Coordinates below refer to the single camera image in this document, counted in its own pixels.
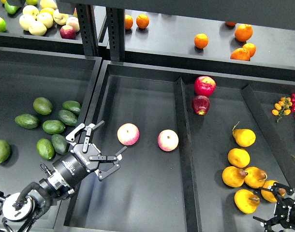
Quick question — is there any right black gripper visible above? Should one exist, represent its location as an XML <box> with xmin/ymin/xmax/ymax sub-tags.
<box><xmin>252</xmin><ymin>182</ymin><xmax>295</xmax><ymax>232</ymax></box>

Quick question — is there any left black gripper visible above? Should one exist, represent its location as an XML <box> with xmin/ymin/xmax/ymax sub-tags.
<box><xmin>53</xmin><ymin>120</ymin><xmax>127</xmax><ymax>187</ymax></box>

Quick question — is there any dark green avocado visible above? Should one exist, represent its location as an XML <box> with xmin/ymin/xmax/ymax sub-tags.
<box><xmin>51</xmin><ymin>134</ymin><xmax>69</xmax><ymax>155</ymax></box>

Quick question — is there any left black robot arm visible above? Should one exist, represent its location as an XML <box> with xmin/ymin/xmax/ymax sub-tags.
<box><xmin>0</xmin><ymin>120</ymin><xmax>127</xmax><ymax>232</ymax></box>

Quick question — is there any green avocado middle right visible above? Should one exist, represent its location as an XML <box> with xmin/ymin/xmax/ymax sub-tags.
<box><xmin>58</xmin><ymin>109</ymin><xmax>78</xmax><ymax>127</ymax></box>

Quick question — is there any green avocado centre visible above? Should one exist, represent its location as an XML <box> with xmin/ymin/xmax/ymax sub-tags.
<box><xmin>42</xmin><ymin>120</ymin><xmax>65</xmax><ymax>134</ymax></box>

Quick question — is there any green avocado lower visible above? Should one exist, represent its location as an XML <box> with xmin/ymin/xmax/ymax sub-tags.
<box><xmin>36</xmin><ymin>138</ymin><xmax>55</xmax><ymax>160</ymax></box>

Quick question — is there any green avocado upper right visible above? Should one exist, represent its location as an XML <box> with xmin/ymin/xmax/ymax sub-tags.
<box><xmin>62</xmin><ymin>100</ymin><xmax>81</xmax><ymax>116</ymax></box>

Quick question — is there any green avocado top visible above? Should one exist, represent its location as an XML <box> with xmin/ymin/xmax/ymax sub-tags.
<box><xmin>33</xmin><ymin>97</ymin><xmax>53</xmax><ymax>116</ymax></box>

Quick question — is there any green avocado left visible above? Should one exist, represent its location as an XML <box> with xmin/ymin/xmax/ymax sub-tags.
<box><xmin>15</xmin><ymin>114</ymin><xmax>40</xmax><ymax>129</ymax></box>

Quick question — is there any yellow pear with stem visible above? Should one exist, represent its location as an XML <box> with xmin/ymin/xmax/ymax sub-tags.
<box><xmin>232</xmin><ymin>122</ymin><xmax>256</xmax><ymax>147</ymax></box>

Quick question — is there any pale yellow pear front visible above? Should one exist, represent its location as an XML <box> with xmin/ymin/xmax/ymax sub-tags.
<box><xmin>28</xmin><ymin>21</ymin><xmax>47</xmax><ymax>36</ymax></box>

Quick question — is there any pale yellow pear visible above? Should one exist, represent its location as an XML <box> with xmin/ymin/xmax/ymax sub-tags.
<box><xmin>53</xmin><ymin>9</ymin><xmax>69</xmax><ymax>26</ymax></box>
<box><xmin>28</xmin><ymin>21</ymin><xmax>47</xmax><ymax>36</ymax></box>
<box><xmin>37</xmin><ymin>12</ymin><xmax>54</xmax><ymax>29</ymax></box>
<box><xmin>19</xmin><ymin>14</ymin><xmax>35</xmax><ymax>31</ymax></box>
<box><xmin>22</xmin><ymin>5</ymin><xmax>40</xmax><ymax>19</ymax></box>

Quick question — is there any pale yellow pear right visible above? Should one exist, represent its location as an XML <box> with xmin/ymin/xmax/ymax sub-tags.
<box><xmin>53</xmin><ymin>9</ymin><xmax>69</xmax><ymax>26</ymax></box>

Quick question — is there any pale yellow pear centre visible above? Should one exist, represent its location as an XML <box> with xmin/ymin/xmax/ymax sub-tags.
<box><xmin>37</xmin><ymin>12</ymin><xmax>54</xmax><ymax>29</ymax></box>

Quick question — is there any pale yellow pear left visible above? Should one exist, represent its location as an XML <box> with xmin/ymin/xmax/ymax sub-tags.
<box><xmin>19</xmin><ymin>14</ymin><xmax>35</xmax><ymax>31</ymax></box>

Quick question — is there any pale yellow pear back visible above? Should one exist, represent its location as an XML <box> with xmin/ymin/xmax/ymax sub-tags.
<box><xmin>22</xmin><ymin>5</ymin><xmax>40</xmax><ymax>19</ymax></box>

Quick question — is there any pink yellow apple left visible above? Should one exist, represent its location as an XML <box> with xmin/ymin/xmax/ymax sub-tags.
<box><xmin>117</xmin><ymin>123</ymin><xmax>140</xmax><ymax>145</ymax></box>

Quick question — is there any pink yellow apple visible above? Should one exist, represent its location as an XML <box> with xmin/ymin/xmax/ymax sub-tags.
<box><xmin>157</xmin><ymin>130</ymin><xmax>179</xmax><ymax>152</ymax></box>
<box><xmin>117</xmin><ymin>123</ymin><xmax>140</xmax><ymax>145</ymax></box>

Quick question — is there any pink yellow apple right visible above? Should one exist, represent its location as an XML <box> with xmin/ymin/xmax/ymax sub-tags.
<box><xmin>157</xmin><ymin>130</ymin><xmax>179</xmax><ymax>152</ymax></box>

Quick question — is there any black tray divider left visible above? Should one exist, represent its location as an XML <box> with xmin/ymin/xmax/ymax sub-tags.
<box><xmin>174</xmin><ymin>77</ymin><xmax>202</xmax><ymax>232</ymax></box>

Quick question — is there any orange cherry tomato bunch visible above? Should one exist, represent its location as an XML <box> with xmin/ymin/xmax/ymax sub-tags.
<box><xmin>271</xmin><ymin>97</ymin><xmax>292</xmax><ymax>123</ymax></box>

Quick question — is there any dark red apple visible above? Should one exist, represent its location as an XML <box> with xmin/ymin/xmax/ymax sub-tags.
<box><xmin>192</xmin><ymin>95</ymin><xmax>210</xmax><ymax>116</ymax></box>

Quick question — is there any red apple on shelf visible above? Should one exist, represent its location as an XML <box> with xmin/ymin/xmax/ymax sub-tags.
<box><xmin>60</xmin><ymin>25</ymin><xmax>76</xmax><ymax>40</ymax></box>

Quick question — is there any bright red apple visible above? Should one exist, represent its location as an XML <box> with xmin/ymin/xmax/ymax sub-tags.
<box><xmin>194</xmin><ymin>76</ymin><xmax>216</xmax><ymax>97</ymax></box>

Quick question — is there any pale peach on shelf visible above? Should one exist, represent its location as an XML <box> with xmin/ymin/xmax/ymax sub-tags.
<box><xmin>66</xmin><ymin>16</ymin><xmax>80</xmax><ymax>32</ymax></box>

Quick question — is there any yellow lemon on shelf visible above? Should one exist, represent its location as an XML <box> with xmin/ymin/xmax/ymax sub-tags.
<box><xmin>40</xmin><ymin>7</ymin><xmax>55</xmax><ymax>16</ymax></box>

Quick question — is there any orange behind post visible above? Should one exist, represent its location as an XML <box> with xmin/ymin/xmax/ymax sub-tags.
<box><xmin>124</xmin><ymin>14</ymin><xmax>133</xmax><ymax>30</ymax></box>

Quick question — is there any black shelf post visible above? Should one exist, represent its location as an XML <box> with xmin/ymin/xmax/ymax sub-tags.
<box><xmin>76</xmin><ymin>4</ymin><xmax>125</xmax><ymax>62</ymax></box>

